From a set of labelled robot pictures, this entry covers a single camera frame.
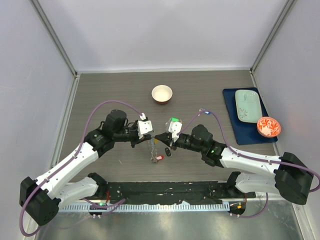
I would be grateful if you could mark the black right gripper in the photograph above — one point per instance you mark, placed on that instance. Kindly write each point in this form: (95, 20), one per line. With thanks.
(166, 138)

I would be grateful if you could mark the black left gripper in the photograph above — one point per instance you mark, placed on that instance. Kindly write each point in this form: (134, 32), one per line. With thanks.
(143, 138)

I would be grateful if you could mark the black tag key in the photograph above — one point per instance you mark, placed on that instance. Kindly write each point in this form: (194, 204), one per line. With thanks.
(168, 152)

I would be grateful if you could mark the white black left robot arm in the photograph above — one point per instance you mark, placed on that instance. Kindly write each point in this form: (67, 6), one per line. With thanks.
(44, 196)

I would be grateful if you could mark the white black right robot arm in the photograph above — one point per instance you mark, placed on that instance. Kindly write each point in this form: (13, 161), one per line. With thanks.
(284, 175)

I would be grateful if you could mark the green tag key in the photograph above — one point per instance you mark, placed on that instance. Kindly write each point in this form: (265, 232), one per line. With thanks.
(174, 119)

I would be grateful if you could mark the red key tag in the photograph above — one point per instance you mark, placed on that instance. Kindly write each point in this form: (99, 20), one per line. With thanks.
(159, 157)

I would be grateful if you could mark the red bowl white inside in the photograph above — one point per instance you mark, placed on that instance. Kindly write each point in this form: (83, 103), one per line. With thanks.
(162, 94)

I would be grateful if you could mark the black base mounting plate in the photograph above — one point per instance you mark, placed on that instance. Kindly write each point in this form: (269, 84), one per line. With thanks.
(169, 193)

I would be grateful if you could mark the pale green rectangular plate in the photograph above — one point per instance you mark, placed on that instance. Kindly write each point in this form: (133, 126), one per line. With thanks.
(248, 106)

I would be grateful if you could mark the orange white patterned bowl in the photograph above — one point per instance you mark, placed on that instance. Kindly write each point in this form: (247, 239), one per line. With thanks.
(268, 127)

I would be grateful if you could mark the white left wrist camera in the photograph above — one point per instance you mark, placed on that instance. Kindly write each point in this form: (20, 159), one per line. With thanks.
(144, 126)

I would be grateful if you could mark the perforated cable duct strip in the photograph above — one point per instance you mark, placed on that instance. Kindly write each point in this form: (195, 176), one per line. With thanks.
(83, 206)

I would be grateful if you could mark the aluminium frame rail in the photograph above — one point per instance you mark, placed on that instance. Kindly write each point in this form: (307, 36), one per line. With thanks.
(53, 35)

